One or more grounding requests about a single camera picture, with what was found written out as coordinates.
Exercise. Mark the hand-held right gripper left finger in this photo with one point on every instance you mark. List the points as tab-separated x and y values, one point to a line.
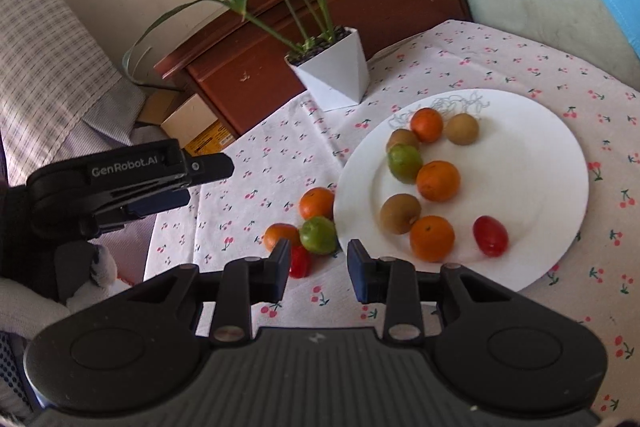
282	267

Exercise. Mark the person's left forearm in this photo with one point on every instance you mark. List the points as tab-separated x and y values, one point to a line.
30	302

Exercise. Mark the white plate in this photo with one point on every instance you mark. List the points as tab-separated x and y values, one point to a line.
525	167

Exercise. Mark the brown kiwi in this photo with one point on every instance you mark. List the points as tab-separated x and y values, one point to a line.
462	128
402	138
400	213

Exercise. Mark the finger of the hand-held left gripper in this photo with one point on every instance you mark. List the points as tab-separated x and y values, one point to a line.
210	167
160	202

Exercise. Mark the open cardboard box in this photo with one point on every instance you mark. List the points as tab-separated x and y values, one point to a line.
190	117

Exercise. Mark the cherry print tablecloth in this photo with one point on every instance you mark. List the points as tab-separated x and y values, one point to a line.
575	317

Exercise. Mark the green lime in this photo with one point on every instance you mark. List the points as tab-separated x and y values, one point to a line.
405	163
318	235

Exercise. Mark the red cherry tomato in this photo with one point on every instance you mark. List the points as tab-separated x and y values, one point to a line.
300	263
491	235

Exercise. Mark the orange tangerine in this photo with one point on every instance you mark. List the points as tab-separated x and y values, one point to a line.
426	124
280	236
432	238
438	180
317	203

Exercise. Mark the checked grey fabric cover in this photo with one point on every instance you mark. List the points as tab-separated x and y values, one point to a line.
40	57

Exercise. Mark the blue mesh fabric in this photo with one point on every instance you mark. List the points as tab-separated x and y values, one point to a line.
10	367

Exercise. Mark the person's left hand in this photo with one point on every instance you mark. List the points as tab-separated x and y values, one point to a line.
102	272

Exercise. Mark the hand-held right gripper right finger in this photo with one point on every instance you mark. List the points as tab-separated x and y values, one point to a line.
357	272

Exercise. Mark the white faceted plant pot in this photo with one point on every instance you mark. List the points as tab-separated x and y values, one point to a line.
335	72

